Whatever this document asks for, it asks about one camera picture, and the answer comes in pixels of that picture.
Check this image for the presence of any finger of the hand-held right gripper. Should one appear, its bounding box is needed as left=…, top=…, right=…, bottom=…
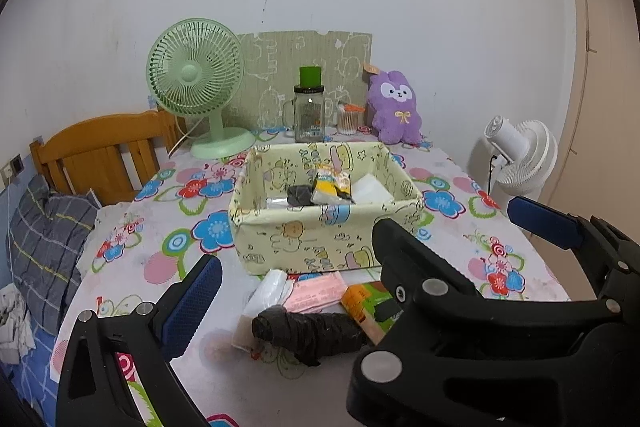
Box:
left=346, top=217, right=640, bottom=427
left=507, top=194, right=640, bottom=315

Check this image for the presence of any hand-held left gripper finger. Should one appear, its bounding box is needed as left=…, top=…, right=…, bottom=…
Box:
left=56, top=254, right=223, bottom=427

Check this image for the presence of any green orange tissue pack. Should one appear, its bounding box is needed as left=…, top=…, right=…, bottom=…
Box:
left=341, top=282, right=403, bottom=345

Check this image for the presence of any yellow fabric storage box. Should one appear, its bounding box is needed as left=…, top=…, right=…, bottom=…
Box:
left=227, top=142, right=426, bottom=276

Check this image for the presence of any yellow snack packet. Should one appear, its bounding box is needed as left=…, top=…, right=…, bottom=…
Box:
left=310, top=163, right=356, bottom=206

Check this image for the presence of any grey glove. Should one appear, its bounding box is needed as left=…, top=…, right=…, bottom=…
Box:
left=286, top=183, right=317, bottom=208

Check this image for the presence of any white standing fan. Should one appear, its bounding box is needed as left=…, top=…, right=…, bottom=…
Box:
left=484, top=116, right=558, bottom=198

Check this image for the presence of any white tissue packet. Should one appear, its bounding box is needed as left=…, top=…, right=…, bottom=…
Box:
left=245, top=268, right=294, bottom=315

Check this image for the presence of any clear plastic bag pink insert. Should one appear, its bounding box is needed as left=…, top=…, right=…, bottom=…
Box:
left=284, top=271, right=348, bottom=314

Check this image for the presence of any black plastic bag roll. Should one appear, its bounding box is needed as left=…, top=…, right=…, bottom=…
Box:
left=251, top=311, right=367, bottom=367

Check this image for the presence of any beige door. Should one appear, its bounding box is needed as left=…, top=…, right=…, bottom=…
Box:
left=542, top=0, right=640, bottom=303

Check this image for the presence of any purple plush bunny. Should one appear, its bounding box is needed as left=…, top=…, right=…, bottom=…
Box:
left=366, top=70, right=423, bottom=145

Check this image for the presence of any cotton swab jar orange lid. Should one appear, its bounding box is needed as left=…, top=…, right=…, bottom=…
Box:
left=336, top=102, right=365, bottom=135

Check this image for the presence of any grey plaid pillow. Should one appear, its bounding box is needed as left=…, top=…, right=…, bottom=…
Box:
left=6, top=174, right=103, bottom=338

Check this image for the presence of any blue checked bed sheet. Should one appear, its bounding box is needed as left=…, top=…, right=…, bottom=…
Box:
left=0, top=327, right=66, bottom=427

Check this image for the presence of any glass jar with green lid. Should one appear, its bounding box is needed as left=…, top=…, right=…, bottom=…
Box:
left=282, top=66, right=328, bottom=144

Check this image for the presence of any crumpled white grey cloth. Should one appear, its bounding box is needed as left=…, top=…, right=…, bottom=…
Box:
left=0, top=284, right=36, bottom=365

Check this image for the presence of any wooden bed headboard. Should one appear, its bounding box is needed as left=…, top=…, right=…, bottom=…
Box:
left=29, top=109, right=188, bottom=205

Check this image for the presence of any green desk fan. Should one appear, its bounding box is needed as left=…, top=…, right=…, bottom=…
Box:
left=146, top=18, right=257, bottom=159

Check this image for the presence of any green patterned board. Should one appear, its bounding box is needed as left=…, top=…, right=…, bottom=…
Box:
left=227, top=29, right=375, bottom=132

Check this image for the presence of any wall socket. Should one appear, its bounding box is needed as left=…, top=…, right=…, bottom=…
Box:
left=0, top=154, right=25, bottom=180

